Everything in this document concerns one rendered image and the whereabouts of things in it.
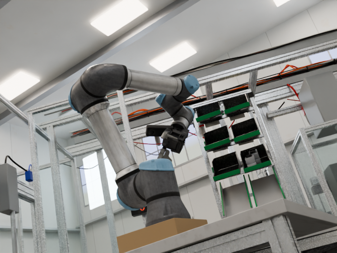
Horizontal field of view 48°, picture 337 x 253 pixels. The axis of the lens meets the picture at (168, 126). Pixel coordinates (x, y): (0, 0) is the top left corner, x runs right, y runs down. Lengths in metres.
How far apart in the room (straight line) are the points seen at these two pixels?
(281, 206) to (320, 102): 2.06
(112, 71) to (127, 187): 0.42
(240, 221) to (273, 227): 0.07
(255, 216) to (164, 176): 0.49
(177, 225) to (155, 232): 0.07
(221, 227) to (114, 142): 0.66
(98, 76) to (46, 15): 7.68
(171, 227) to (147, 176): 0.22
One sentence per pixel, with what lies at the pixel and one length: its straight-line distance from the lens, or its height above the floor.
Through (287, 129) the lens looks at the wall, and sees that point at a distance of 10.15.
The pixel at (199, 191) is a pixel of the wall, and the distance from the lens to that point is 10.74.
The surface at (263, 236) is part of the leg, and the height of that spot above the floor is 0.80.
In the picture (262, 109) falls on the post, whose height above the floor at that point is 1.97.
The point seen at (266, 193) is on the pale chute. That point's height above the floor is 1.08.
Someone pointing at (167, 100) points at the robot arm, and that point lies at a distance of 1.66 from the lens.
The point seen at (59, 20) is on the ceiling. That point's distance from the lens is 9.16.
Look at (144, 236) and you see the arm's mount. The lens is 1.19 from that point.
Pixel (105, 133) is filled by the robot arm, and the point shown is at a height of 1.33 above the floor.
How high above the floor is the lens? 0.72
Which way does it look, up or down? 24 degrees up
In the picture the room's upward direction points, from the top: 14 degrees counter-clockwise
